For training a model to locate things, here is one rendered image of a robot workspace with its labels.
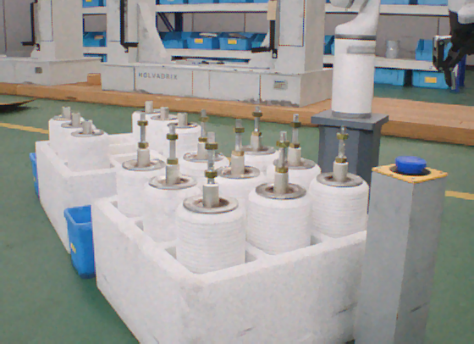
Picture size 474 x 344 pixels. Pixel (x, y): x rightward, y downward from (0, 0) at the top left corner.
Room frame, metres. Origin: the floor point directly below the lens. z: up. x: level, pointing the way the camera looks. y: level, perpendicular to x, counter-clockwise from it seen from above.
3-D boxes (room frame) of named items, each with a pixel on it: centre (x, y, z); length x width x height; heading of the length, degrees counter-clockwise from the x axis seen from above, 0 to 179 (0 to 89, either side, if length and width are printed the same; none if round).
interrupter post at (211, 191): (0.67, 0.04, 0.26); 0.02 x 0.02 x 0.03
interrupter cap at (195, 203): (0.67, 0.04, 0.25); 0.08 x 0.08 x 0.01
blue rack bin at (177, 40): (6.67, 0.78, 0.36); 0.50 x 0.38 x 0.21; 152
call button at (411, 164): (0.63, -0.22, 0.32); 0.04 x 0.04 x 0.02
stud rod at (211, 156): (0.67, 0.04, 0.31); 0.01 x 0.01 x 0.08; 10
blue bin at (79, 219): (1.03, 0.21, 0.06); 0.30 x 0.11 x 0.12; 121
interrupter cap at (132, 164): (0.86, 0.17, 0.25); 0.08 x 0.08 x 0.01
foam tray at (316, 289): (0.83, 0.01, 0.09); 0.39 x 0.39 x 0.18; 33
